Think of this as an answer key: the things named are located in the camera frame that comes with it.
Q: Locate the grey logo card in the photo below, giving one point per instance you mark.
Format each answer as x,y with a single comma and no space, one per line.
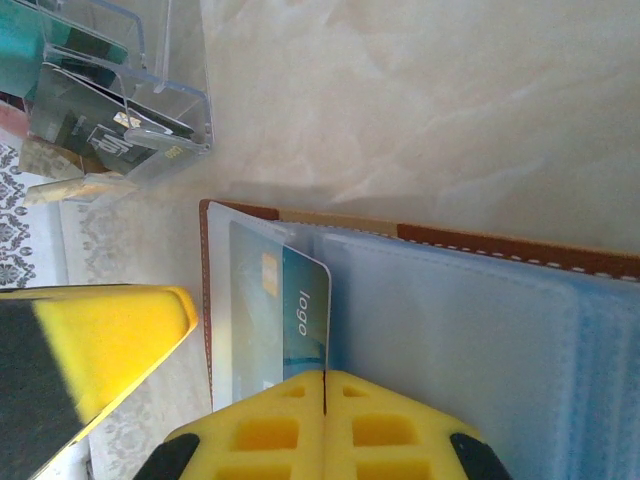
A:
172,152

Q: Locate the gold patterned card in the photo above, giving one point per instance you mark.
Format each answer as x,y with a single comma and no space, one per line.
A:
55,192

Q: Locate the blue logo credit card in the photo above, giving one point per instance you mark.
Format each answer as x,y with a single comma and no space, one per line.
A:
305,310

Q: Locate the brown leather card holder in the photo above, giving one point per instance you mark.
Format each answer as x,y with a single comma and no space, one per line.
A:
450,350

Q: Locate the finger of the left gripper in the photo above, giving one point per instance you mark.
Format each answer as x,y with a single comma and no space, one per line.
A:
75,345

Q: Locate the clear acrylic card stand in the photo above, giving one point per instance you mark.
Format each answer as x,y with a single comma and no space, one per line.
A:
185,60

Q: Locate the teal card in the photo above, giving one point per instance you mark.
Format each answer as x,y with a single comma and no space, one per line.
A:
15,50

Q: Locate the red card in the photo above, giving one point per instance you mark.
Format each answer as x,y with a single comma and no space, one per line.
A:
10,117

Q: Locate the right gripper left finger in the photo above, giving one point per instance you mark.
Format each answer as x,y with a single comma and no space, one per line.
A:
260,435

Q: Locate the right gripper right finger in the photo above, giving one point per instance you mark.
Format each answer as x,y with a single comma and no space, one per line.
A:
390,440

